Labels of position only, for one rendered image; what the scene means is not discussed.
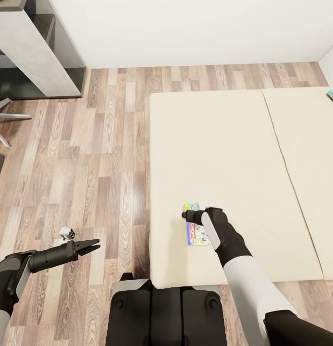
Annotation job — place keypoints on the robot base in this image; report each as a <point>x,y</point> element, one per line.
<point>142,315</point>

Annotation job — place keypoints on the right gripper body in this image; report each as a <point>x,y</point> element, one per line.
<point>192,216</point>

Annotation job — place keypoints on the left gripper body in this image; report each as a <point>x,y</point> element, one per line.
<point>59,255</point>

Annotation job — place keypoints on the swivel chair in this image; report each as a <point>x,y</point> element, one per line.
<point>3,115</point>

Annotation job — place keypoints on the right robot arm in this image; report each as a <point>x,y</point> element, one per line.
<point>266,316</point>

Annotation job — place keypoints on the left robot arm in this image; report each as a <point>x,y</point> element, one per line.
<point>16,268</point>

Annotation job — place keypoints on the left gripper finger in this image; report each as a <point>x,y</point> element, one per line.
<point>79,245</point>
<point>88,250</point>

